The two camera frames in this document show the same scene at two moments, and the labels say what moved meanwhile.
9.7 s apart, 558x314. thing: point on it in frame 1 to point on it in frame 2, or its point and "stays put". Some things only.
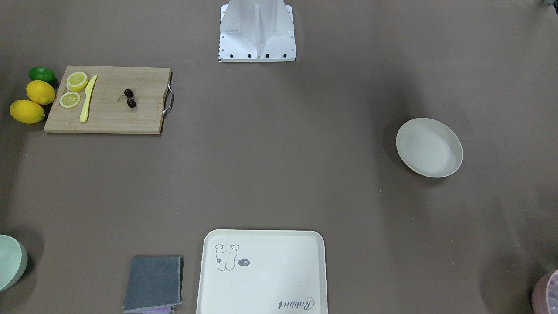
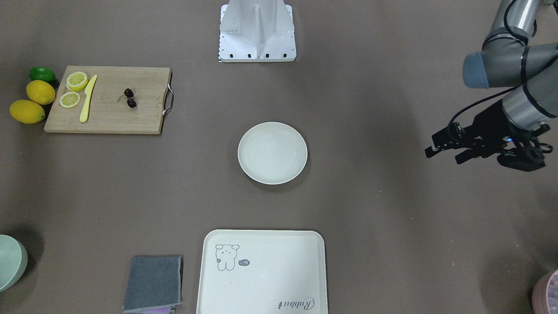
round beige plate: [429, 147] to [272, 153]
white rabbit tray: [262, 271] stays put
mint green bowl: [14, 256] stays put
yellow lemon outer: [27, 111] stays put
